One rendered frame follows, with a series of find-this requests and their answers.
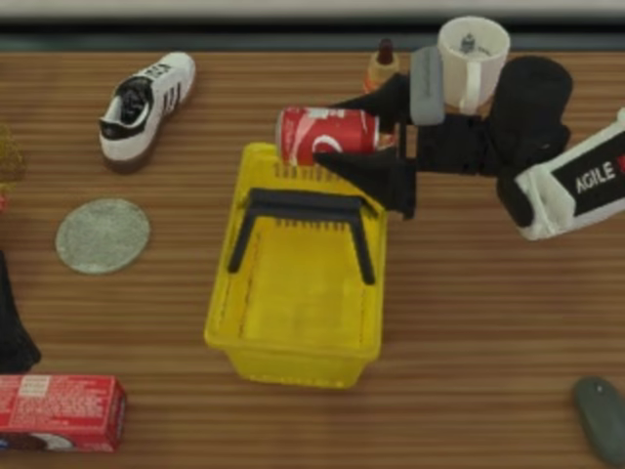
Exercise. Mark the red soda can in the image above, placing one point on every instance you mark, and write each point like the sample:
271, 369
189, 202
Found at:
327, 137

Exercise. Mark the yellow plastic shopping basket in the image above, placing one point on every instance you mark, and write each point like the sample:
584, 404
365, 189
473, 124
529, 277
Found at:
298, 293

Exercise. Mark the brown sauce bottle red cap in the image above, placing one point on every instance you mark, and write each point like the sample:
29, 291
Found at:
382, 66

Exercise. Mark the white ceramic mug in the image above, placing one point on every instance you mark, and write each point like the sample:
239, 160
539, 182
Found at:
472, 61

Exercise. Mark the white black-striped sneaker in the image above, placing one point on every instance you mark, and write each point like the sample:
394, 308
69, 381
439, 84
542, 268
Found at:
146, 110

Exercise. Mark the round grey coaster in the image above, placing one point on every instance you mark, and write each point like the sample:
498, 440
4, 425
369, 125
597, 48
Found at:
102, 235

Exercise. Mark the grey computer mouse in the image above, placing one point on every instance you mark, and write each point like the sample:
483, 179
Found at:
601, 417

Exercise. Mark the golden yellow fuzzy object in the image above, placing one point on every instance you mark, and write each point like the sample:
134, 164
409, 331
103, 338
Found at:
7, 156

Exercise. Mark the red cardboard box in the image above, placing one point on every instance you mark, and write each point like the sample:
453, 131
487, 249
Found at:
58, 413

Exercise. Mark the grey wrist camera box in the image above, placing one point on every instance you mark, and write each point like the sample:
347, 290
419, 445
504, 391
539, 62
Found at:
426, 85

